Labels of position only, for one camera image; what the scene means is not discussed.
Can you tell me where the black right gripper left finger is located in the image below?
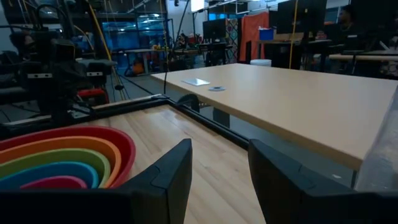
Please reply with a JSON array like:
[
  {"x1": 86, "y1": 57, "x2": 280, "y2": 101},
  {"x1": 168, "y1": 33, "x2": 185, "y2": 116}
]
[{"x1": 118, "y1": 138, "x2": 194, "y2": 224}]

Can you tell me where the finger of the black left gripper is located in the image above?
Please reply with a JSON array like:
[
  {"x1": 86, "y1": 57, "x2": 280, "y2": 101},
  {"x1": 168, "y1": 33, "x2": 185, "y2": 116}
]
[
  {"x1": 21, "y1": 60, "x2": 55, "y2": 91},
  {"x1": 85, "y1": 60, "x2": 118, "y2": 88}
]

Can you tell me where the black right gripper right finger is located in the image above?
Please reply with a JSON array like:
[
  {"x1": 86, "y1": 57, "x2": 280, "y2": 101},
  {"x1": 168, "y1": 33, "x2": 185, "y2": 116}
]
[{"x1": 248, "y1": 138, "x2": 359, "y2": 224}]

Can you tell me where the red plastic bowl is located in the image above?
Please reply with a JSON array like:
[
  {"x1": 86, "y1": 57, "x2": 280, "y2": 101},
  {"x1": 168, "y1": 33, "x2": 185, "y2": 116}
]
[{"x1": 0, "y1": 125, "x2": 137, "y2": 190}]

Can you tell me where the green plastic bowl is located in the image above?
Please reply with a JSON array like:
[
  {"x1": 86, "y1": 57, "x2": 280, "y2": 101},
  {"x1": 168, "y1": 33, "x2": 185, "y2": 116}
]
[{"x1": 0, "y1": 148, "x2": 111, "y2": 189}]

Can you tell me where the teal blue plastic bowl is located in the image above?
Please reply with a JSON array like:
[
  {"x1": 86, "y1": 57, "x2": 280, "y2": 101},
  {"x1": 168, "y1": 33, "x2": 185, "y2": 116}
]
[{"x1": 0, "y1": 161, "x2": 100, "y2": 190}]

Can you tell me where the pink plastic bowl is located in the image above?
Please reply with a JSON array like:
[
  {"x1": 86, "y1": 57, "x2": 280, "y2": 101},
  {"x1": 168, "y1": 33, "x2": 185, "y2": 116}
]
[{"x1": 19, "y1": 175, "x2": 89, "y2": 190}]

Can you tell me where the red floor object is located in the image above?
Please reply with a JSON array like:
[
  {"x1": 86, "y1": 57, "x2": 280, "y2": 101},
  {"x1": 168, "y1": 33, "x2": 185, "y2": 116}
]
[{"x1": 76, "y1": 88, "x2": 110, "y2": 104}]

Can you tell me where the blue glass partition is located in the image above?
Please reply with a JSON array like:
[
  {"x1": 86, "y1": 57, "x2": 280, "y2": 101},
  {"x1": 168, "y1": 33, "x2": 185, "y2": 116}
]
[{"x1": 102, "y1": 16, "x2": 169, "y2": 51}]

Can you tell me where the large beige table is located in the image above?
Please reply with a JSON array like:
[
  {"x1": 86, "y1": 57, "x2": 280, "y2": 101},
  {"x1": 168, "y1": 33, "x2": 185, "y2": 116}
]
[{"x1": 150, "y1": 63, "x2": 398, "y2": 171}]

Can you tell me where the white paper sheet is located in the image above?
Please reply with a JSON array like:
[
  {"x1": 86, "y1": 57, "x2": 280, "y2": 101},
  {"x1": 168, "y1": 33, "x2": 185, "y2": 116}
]
[{"x1": 181, "y1": 78, "x2": 211, "y2": 87}]

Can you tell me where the small black monitor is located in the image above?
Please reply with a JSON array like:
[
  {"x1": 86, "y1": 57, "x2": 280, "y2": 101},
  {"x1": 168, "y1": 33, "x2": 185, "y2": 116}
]
[{"x1": 202, "y1": 18, "x2": 227, "y2": 40}]

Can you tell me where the white round bin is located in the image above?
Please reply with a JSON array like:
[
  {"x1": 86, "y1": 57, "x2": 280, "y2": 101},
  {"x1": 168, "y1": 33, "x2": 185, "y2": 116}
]
[{"x1": 249, "y1": 58, "x2": 272, "y2": 67}]

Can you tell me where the patterned fabric panel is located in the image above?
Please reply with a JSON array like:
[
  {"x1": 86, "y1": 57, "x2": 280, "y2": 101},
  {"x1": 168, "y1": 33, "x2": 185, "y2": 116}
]
[{"x1": 225, "y1": 17, "x2": 239, "y2": 63}]

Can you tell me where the orange hanging cloth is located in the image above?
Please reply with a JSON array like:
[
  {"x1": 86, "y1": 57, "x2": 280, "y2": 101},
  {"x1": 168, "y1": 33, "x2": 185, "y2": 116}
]
[{"x1": 238, "y1": 11, "x2": 270, "y2": 62}]

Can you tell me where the blue storage bin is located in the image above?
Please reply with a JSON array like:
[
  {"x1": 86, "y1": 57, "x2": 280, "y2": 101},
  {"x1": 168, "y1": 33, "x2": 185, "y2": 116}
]
[{"x1": 258, "y1": 27, "x2": 275, "y2": 41}]

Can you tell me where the person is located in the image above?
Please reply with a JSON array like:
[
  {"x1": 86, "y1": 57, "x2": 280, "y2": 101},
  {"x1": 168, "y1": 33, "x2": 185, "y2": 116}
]
[{"x1": 336, "y1": 4, "x2": 368, "y2": 51}]

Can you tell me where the large black monitor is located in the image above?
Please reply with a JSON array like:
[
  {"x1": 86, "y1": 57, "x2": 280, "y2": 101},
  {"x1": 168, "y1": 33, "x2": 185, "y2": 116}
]
[{"x1": 276, "y1": 0, "x2": 328, "y2": 35}]

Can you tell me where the yellow slanted cable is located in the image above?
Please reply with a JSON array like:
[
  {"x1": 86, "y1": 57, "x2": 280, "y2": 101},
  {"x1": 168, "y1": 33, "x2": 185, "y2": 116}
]
[{"x1": 88, "y1": 2, "x2": 126, "y2": 100}]

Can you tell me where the thin black hanging cable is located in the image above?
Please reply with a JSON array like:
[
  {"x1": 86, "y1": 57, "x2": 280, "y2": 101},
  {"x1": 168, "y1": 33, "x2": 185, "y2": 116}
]
[{"x1": 162, "y1": 46, "x2": 169, "y2": 96}]

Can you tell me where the black table edge rail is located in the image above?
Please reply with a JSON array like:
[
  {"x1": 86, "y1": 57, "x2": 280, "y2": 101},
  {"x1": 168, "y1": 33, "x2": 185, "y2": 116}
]
[{"x1": 91, "y1": 94, "x2": 250, "y2": 150}]

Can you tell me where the yellow hanging cable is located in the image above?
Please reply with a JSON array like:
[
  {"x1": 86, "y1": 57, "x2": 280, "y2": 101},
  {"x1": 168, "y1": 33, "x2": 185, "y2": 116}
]
[{"x1": 288, "y1": 0, "x2": 299, "y2": 70}]

